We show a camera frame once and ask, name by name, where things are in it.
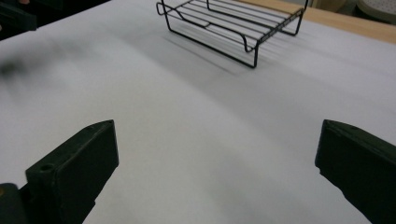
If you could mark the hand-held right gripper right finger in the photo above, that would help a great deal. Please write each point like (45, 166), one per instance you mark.
(358, 165)

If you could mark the white perforated chair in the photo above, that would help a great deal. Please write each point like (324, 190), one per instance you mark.
(378, 9)

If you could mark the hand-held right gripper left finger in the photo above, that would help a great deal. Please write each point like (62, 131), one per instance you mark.
(73, 168)

